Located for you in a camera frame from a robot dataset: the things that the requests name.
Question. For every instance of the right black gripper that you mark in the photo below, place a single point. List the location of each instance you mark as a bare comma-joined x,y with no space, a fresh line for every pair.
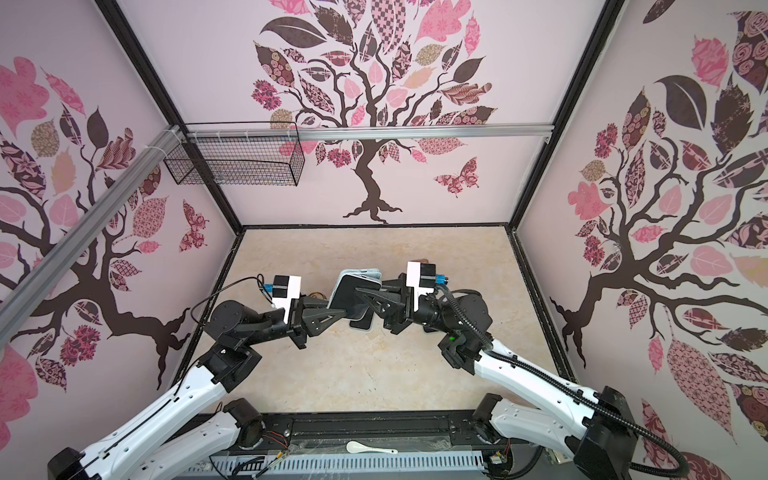
399,303

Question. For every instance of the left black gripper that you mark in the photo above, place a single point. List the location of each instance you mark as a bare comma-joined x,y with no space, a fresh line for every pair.
306,320

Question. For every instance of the light blue phone case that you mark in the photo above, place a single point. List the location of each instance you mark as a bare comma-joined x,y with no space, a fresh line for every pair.
359,278

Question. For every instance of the black phone sideways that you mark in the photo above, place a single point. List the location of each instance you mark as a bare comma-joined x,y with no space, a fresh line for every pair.
346,299

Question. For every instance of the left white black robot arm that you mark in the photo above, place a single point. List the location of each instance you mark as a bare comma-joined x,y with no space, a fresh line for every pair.
155,443

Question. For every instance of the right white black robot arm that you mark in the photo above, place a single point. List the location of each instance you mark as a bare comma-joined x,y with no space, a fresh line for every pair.
589,427

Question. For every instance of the white plastic spoon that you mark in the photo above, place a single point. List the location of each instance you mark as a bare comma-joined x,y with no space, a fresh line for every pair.
355,447

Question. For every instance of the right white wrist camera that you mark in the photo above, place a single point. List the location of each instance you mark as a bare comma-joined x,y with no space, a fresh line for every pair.
421,280

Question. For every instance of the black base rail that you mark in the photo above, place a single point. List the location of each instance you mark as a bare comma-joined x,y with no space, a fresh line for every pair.
426,429

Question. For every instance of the black wire basket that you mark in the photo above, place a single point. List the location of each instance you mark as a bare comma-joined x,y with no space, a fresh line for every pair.
258,153

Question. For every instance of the white slotted cable duct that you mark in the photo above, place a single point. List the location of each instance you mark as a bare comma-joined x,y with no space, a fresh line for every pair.
318,465

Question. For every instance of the grey aluminium rail back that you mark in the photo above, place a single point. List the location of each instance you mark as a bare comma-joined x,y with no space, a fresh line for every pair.
369,132

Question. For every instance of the grey aluminium rail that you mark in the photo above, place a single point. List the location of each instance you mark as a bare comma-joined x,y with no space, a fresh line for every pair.
369,132
24,299

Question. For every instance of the grey aluminium rail left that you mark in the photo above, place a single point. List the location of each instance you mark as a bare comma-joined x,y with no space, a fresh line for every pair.
24,299

